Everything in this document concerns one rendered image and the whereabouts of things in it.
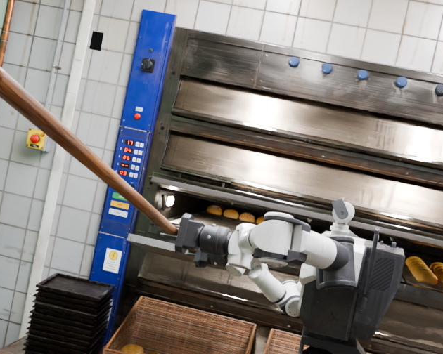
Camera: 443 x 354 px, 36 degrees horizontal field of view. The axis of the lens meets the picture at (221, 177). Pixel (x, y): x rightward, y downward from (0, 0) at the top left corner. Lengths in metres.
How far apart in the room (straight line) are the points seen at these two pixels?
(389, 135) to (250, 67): 0.69
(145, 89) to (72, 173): 0.54
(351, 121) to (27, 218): 1.59
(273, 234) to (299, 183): 1.33
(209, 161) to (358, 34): 0.87
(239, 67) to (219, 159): 0.43
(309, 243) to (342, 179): 1.32
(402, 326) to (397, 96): 1.01
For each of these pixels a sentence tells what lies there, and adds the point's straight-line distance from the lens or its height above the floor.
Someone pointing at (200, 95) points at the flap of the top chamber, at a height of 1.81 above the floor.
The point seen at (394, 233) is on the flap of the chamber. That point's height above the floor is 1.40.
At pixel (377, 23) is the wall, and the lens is 3.14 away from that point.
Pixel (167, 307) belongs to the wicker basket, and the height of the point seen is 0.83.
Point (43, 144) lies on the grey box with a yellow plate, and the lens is 3.30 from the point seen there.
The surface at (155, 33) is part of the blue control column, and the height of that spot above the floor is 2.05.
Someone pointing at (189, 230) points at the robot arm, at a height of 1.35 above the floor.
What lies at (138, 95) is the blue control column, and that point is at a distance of 3.19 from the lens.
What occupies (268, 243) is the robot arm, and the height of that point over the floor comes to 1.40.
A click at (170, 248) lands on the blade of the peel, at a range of 2.63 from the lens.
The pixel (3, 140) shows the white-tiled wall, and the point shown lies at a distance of 3.47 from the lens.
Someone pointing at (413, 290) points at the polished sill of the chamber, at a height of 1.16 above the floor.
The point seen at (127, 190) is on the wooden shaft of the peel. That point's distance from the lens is 1.50.
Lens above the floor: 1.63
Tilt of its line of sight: 3 degrees down
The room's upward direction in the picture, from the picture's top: 12 degrees clockwise
